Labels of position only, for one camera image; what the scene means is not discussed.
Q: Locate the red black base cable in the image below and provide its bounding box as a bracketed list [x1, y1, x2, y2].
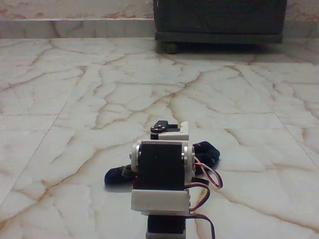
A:
[184, 208, 216, 239]

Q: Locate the dark blue cloth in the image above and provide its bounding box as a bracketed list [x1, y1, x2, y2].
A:
[104, 140, 222, 186]

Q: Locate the dark wooden cabinet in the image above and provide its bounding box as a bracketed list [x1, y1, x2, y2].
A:
[153, 0, 288, 45]

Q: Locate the black caster wheel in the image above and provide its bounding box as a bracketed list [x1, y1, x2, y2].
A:
[163, 42, 178, 55]

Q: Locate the looped red white black cable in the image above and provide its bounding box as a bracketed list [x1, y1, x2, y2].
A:
[192, 155, 224, 191]

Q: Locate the red black servo cable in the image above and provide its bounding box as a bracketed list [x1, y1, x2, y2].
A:
[185, 182, 212, 203]

